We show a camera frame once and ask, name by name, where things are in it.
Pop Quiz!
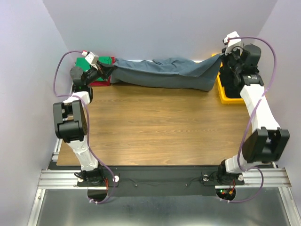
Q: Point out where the yellow plastic bin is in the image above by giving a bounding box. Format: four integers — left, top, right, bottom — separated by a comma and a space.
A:
215, 59, 244, 104

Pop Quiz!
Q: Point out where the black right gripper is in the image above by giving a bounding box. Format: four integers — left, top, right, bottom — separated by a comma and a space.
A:
221, 45, 244, 74

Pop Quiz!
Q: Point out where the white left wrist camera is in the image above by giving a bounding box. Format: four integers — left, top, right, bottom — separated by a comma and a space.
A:
81, 50, 99, 70

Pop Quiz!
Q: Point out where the folded red t-shirt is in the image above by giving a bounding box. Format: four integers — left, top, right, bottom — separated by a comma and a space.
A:
71, 56, 116, 87

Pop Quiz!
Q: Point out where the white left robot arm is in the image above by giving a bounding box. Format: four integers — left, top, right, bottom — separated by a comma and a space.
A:
53, 61, 115, 186

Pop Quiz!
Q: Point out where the blue-grey t-shirt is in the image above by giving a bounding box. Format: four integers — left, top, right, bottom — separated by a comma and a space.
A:
111, 55, 222, 92

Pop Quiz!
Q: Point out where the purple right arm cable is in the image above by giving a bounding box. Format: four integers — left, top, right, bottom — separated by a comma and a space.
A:
223, 35, 278, 204

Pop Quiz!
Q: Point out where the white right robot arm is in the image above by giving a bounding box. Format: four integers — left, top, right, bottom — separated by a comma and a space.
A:
216, 44, 290, 184

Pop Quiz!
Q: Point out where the small electronics board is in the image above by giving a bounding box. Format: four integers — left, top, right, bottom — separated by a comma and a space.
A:
215, 188, 236, 200

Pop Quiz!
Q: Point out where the folded green t-shirt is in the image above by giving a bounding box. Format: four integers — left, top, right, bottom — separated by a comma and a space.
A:
75, 56, 115, 71

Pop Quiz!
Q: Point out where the aluminium extrusion rail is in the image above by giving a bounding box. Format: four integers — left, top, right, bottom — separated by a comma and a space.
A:
242, 163, 291, 188

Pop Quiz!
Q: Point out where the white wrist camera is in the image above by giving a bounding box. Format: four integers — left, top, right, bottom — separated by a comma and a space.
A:
222, 31, 243, 55
81, 50, 99, 70

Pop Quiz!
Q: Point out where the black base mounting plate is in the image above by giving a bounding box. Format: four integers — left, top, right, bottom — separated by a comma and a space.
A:
74, 166, 244, 201

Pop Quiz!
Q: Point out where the black crumpled t-shirt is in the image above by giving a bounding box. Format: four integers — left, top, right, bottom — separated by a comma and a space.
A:
219, 67, 241, 98

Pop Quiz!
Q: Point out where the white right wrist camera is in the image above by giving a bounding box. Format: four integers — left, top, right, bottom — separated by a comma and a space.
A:
222, 31, 243, 55

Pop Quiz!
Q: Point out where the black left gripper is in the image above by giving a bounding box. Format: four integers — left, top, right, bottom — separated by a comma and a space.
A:
84, 61, 116, 86

